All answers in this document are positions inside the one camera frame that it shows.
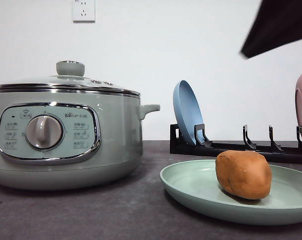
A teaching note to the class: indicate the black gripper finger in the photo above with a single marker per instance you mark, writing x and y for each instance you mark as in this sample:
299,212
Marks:
278,22

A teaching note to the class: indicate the brown potato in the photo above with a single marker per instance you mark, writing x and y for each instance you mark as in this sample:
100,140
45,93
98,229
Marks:
244,174

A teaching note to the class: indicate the green plate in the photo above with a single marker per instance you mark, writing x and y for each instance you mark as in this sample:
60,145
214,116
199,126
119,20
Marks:
194,187

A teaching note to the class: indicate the glass steamer lid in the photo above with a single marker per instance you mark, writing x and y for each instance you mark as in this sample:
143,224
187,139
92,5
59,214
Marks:
70,77

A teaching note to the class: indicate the blue plate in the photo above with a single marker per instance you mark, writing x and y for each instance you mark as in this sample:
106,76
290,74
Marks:
187,112

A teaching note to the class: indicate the black plate rack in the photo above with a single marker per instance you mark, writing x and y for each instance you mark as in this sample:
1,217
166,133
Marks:
203,147

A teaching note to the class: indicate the green electric steamer pot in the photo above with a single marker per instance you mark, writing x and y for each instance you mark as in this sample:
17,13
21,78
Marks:
65,140

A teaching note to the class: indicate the white wall socket left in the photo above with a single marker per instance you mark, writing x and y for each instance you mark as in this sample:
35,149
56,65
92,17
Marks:
84,11

